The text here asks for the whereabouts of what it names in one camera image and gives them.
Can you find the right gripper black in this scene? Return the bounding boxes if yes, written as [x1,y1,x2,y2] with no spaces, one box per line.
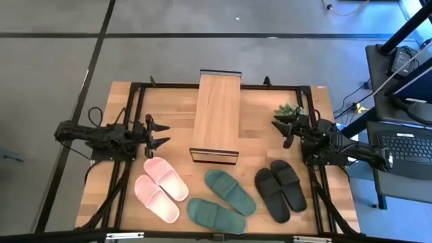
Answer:
[271,113,313,149]

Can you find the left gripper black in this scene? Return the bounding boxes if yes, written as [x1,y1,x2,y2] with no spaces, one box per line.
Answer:
[133,113,171,159]

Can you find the pink slide sandal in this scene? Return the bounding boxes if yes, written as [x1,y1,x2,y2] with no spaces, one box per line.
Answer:
[134,174,180,224]
[143,157,190,202]

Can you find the black slide sandal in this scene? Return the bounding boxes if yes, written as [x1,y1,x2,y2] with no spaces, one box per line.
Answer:
[254,167,291,224]
[270,159,308,213]

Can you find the green slide sandal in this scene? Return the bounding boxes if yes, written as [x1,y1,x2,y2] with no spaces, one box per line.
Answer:
[204,169,257,217]
[186,197,247,235]

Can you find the potted green plant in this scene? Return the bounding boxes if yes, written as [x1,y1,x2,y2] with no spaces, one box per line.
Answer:
[273,103,306,117]

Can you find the black diagonal pole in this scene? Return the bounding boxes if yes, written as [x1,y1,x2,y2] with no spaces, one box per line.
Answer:
[340,107,379,139]
[378,0,432,55]

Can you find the dark grey side desk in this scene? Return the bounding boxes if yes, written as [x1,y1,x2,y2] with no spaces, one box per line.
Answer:
[365,43,432,205]

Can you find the white thin rod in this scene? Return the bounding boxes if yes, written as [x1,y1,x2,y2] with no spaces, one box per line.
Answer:
[371,39,432,99]

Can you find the black laptop keyboard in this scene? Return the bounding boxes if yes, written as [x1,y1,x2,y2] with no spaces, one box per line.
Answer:
[376,130,432,180]

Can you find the black power adapter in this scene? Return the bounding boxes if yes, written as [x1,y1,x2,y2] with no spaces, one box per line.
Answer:
[390,47,420,77]

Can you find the black monitor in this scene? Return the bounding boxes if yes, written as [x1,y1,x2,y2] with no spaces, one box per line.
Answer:
[384,57,432,105]

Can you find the black metal table frame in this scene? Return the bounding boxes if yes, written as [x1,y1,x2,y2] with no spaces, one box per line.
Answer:
[76,76,362,237]

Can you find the wooden shelf with black frame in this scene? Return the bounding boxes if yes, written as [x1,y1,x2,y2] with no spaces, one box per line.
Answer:
[189,70,242,165]

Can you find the black floor cable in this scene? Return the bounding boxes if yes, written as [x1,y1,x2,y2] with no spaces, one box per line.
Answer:
[341,78,372,109]

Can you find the silver metal bracket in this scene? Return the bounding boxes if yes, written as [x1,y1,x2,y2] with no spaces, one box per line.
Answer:
[292,235,333,243]
[106,232,145,240]

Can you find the yellow floor cable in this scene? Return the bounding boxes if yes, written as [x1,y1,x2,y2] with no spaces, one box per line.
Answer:
[322,0,371,17]

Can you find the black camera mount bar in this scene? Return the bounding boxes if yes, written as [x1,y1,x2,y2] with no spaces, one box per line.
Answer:
[0,228,432,243]

